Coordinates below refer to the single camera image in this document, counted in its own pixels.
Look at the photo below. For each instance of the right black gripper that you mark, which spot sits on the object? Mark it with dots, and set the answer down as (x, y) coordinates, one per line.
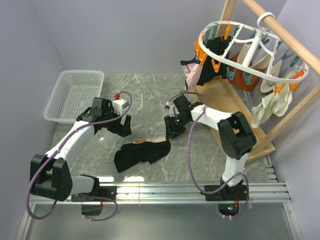
(171, 131)

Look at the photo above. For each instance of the white plastic basket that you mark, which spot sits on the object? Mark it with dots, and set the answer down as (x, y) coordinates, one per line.
(73, 92)

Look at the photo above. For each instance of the rust orange hanging garment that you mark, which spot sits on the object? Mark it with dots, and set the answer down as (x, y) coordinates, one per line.
(242, 80)

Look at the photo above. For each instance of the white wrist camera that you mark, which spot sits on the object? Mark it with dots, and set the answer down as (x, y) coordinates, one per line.
(119, 104)
(173, 111)

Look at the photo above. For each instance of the aluminium mounting rail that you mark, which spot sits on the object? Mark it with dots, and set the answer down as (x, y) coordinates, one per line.
(163, 201)

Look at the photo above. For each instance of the pale green hanging underwear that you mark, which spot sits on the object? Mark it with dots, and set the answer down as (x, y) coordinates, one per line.
(276, 103)

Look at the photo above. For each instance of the white round clip hanger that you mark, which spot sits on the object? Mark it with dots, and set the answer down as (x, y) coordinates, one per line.
(257, 38)

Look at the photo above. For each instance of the pink underwear navy trim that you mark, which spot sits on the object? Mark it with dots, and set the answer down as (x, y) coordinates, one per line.
(192, 70)

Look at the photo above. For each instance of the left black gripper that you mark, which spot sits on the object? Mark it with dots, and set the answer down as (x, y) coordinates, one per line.
(124, 130)

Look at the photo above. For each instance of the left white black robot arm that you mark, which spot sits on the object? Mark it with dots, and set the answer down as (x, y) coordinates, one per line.
(50, 175)

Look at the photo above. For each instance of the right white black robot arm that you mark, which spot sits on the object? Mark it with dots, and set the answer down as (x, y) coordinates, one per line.
(236, 136)

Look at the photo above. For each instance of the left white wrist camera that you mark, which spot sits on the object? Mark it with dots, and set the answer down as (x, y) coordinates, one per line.
(119, 104)

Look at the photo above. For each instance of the cream hanging underwear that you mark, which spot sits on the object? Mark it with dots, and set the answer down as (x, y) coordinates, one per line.
(261, 66)

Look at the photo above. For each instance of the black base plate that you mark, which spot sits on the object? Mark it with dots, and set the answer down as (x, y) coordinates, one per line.
(92, 204)
(231, 200)

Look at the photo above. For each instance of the black boxer briefs tan waistband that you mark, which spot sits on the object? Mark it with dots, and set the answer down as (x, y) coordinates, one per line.
(132, 154)

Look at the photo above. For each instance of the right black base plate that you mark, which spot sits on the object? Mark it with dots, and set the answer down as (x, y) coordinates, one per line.
(231, 200)

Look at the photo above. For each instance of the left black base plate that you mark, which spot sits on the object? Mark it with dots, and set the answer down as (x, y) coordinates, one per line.
(92, 204)

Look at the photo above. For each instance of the black hanging garment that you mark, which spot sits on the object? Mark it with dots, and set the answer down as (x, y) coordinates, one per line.
(217, 46)

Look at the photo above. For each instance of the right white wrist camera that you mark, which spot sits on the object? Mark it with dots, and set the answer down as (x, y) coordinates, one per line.
(173, 111)

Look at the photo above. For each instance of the wooden drying rack frame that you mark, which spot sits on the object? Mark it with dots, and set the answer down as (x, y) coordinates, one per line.
(229, 100)

